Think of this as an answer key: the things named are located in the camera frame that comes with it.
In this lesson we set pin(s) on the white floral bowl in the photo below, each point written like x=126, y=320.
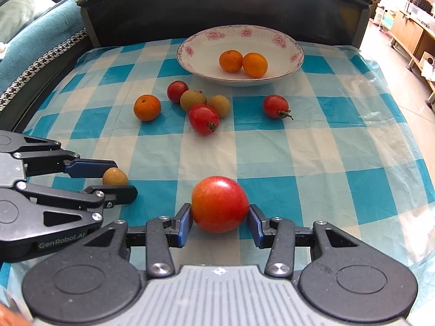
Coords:
x=207, y=57

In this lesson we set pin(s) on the teal houndstooth-trimmed sofa cover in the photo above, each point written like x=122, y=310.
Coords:
x=37, y=44

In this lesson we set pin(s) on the wooden media cabinet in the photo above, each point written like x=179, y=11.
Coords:
x=407, y=34

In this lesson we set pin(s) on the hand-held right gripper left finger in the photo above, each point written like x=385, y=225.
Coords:
x=185, y=225

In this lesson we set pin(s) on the blue white checkered tablecloth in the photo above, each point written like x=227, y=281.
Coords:
x=306, y=163

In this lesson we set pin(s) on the green sofa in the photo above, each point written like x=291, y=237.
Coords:
x=23, y=6

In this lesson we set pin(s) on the black coffee table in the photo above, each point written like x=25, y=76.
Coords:
x=204, y=3

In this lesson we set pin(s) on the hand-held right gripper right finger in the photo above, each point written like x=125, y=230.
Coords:
x=255, y=225

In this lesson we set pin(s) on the tan longan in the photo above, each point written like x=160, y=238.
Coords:
x=115, y=177
x=221, y=105
x=192, y=99

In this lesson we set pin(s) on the red cherry tomato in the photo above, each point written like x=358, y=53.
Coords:
x=177, y=91
x=202, y=118
x=274, y=106

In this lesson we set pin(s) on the red apple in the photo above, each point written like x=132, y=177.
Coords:
x=219, y=203

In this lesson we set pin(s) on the orange mandarin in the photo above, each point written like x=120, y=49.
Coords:
x=230, y=61
x=255, y=65
x=147, y=107

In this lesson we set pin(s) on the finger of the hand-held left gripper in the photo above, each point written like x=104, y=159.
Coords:
x=119, y=193
x=90, y=168

